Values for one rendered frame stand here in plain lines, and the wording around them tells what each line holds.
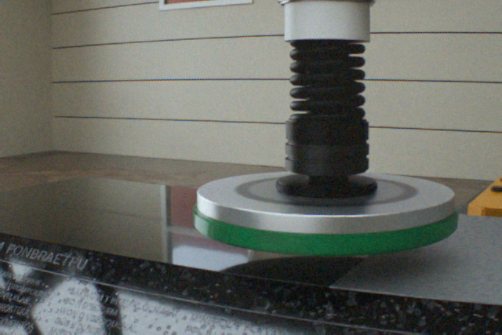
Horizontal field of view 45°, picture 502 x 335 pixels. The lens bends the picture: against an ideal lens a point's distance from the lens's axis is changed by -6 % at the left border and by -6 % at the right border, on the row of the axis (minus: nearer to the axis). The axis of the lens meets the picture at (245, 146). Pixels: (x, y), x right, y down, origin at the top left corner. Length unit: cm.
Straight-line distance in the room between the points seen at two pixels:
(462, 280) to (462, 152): 620
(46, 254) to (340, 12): 33
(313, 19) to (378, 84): 637
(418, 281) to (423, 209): 6
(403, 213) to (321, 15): 16
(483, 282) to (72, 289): 34
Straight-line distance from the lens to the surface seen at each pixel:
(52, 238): 62
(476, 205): 114
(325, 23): 49
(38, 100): 938
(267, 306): 47
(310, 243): 43
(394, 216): 44
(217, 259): 54
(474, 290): 47
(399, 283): 48
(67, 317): 55
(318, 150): 50
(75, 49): 919
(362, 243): 43
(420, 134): 676
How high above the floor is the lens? 99
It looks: 6 degrees down
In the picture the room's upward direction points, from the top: straight up
